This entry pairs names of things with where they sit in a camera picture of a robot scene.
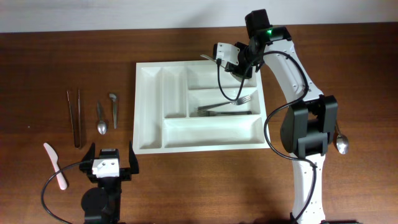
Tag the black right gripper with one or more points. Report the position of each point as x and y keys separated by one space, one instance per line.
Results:
x=245 y=70

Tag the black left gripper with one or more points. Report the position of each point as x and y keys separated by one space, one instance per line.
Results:
x=126 y=172

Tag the metal fork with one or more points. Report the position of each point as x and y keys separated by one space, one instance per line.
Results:
x=239 y=101
x=205 y=113

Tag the large metal spoon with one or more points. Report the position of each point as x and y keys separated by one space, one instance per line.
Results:
x=341 y=141
x=207 y=57

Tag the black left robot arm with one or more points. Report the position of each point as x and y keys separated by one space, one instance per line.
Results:
x=101 y=204

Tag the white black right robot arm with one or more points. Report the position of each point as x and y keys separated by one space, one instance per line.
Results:
x=309 y=123

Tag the small metal teaspoon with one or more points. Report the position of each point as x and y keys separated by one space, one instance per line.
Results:
x=101 y=125

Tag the white plastic knife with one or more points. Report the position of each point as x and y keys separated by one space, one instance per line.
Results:
x=54 y=160

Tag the white plastic cutlery tray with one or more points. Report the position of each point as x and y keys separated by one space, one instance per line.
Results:
x=168 y=92

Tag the long metal tongs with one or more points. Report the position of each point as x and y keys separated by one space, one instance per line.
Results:
x=75 y=118

